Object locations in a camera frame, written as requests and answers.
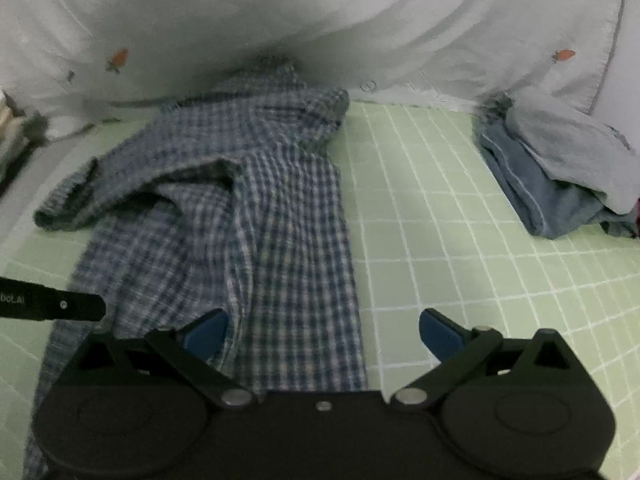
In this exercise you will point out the blue plaid shirt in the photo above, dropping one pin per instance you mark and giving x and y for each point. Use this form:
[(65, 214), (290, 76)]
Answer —
[(260, 200)]

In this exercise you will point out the green grid cutting mat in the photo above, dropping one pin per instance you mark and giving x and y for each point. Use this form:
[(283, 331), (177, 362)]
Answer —
[(450, 240)]

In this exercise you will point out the light grey-blue folded garment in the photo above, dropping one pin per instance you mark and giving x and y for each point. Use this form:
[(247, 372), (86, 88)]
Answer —
[(570, 145)]

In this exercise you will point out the white strawberry print blanket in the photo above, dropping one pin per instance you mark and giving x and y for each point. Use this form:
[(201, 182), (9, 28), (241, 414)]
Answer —
[(320, 15)]

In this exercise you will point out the blue folded garment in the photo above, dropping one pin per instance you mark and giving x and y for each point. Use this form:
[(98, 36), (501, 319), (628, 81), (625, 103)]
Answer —
[(530, 185)]

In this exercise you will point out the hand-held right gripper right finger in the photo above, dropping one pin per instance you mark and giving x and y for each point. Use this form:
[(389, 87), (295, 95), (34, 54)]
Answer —
[(440, 332)]

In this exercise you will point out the pale folded cloth stack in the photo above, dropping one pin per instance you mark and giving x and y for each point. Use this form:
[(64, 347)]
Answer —
[(15, 130)]

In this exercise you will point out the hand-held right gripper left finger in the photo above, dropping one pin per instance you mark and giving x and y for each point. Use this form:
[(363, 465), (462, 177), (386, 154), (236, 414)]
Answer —
[(205, 332)]

